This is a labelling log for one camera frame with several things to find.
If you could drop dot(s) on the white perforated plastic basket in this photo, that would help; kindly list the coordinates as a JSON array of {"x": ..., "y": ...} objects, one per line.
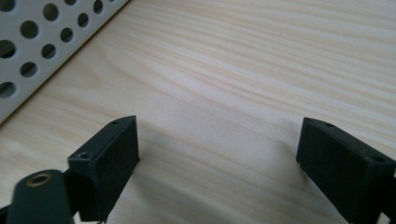
[{"x": 77, "y": 34}]

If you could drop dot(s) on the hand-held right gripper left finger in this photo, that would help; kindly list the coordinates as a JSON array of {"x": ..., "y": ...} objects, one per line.
[{"x": 106, "y": 168}]

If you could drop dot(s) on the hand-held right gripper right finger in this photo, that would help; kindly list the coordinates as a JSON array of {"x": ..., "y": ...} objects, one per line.
[{"x": 345, "y": 168}]

